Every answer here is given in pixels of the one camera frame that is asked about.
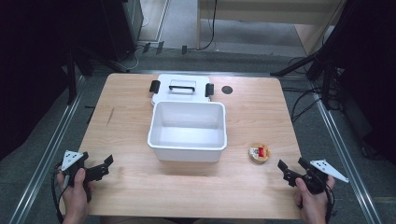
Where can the white plastic storage box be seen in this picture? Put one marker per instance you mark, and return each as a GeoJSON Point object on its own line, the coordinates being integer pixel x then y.
{"type": "Point", "coordinates": [188, 130]}

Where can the person's right hand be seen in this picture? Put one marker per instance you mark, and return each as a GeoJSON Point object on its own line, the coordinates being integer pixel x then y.
{"type": "Point", "coordinates": [313, 205]}

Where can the black tripod stand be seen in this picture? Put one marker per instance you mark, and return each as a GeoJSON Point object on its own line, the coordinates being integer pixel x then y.
{"type": "Point", "coordinates": [314, 59]}

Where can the aluminium floor rail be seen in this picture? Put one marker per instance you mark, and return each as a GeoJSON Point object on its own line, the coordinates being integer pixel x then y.
{"type": "Point", "coordinates": [46, 155]}
{"type": "Point", "coordinates": [345, 155]}

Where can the black metal stand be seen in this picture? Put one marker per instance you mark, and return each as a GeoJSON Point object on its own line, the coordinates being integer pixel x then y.
{"type": "Point", "coordinates": [71, 77]}

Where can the round black table grommet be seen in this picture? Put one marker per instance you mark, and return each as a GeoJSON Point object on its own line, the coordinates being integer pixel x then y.
{"type": "Point", "coordinates": [227, 90]}

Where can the white lid with black latches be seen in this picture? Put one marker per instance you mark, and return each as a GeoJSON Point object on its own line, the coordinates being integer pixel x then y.
{"type": "Point", "coordinates": [182, 90]}

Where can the light wooden furniture frame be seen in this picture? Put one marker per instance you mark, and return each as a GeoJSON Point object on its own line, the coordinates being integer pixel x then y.
{"type": "Point", "coordinates": [267, 12]}

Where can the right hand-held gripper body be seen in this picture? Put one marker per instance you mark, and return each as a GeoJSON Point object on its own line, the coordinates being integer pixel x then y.
{"type": "Point", "coordinates": [313, 179]}

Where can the dark computer tower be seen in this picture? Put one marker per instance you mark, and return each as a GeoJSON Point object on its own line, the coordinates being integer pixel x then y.
{"type": "Point", "coordinates": [123, 28]}

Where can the person's left hand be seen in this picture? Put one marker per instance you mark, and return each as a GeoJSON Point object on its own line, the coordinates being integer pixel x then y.
{"type": "Point", "coordinates": [75, 199]}

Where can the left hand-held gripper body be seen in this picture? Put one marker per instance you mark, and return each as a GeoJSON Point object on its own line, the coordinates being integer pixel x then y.
{"type": "Point", "coordinates": [90, 173]}

